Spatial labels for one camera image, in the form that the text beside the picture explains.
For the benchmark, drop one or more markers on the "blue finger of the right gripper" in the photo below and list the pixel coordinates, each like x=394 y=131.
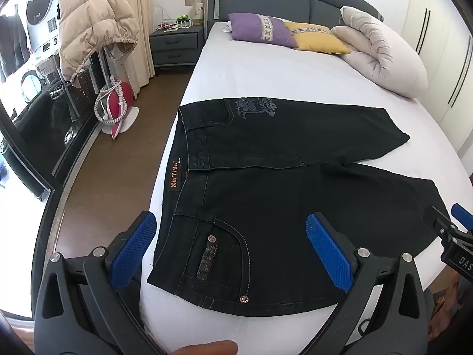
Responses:
x=442 y=225

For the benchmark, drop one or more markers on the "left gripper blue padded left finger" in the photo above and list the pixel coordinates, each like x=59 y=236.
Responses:
x=89 y=304

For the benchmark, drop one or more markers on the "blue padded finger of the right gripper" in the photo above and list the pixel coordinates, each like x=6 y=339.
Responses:
x=463 y=216

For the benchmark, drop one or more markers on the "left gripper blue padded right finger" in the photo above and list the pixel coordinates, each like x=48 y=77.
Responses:
x=385 y=309

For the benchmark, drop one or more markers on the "black denim pants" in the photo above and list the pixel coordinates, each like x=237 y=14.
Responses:
x=243 y=176

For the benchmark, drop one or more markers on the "person's left hand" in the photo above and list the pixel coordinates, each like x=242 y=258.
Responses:
x=213 y=348

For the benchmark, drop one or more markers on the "folded beige duvet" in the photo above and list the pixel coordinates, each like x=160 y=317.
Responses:
x=380 y=54

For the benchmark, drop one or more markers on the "red and white garment steamer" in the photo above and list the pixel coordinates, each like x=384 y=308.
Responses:
x=115 y=107

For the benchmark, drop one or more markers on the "yellow patterned pillow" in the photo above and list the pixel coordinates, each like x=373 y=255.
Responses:
x=317 y=38

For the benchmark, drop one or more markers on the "white bed mattress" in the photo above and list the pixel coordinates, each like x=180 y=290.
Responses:
x=232 y=69

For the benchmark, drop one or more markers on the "purple patterned pillow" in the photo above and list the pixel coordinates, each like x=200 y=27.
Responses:
x=258 y=28

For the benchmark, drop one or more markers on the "dark grey nightstand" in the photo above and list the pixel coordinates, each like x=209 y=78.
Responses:
x=176 y=48

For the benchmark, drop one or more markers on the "beige puffer jacket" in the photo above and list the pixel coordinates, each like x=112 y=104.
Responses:
x=87 y=26

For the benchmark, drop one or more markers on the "beige curtain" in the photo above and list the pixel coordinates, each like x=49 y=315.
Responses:
x=138 y=66

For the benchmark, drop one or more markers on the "cream wardrobe with black handles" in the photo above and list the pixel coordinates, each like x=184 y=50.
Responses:
x=437 y=32

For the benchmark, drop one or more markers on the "white wire basket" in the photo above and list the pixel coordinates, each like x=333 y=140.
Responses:
x=163 y=21

